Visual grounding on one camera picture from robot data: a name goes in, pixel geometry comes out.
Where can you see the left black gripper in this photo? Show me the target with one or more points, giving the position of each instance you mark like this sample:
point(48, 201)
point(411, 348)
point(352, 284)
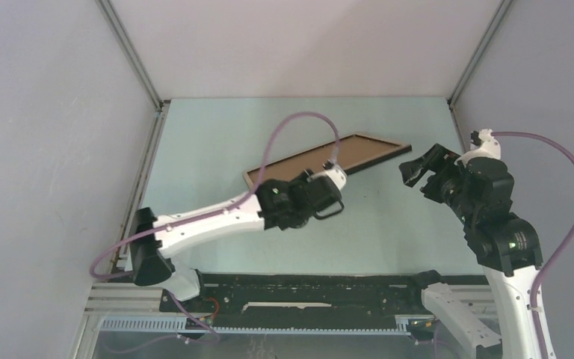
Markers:
point(302, 179)

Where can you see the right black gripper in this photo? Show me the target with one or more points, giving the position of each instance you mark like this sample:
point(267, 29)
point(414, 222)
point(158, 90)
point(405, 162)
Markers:
point(439, 159)

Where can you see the wooden picture frame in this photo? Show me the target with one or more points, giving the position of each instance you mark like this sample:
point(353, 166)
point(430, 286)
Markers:
point(396, 148)

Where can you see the brown cardboard backing board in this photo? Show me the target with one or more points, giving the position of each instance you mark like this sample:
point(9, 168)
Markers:
point(316, 161)

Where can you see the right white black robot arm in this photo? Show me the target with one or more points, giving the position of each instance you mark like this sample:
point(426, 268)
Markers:
point(510, 255)

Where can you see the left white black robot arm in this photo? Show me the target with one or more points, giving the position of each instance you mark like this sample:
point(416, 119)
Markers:
point(155, 254)

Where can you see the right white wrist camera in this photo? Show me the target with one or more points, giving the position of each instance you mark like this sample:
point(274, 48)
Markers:
point(483, 144)

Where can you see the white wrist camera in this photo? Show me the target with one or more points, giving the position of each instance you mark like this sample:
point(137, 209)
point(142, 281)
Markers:
point(483, 144)
point(335, 172)

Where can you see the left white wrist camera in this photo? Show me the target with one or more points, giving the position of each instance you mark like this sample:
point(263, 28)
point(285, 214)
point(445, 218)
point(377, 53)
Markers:
point(335, 172)

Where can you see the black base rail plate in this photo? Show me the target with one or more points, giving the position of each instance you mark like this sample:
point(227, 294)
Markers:
point(317, 301)

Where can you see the right corner aluminium post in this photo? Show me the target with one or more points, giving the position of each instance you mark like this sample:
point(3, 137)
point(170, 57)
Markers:
point(478, 54)

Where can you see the corner aluminium post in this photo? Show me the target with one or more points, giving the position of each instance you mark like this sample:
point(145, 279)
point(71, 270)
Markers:
point(478, 54)
point(129, 50)

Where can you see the white cable duct strip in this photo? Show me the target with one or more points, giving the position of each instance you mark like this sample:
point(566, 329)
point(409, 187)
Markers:
point(180, 325)

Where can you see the aluminium frame rails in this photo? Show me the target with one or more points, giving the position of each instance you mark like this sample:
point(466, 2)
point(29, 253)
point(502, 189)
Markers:
point(126, 298)

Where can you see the left corner aluminium post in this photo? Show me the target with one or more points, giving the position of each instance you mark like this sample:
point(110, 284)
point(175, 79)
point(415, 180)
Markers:
point(129, 50)

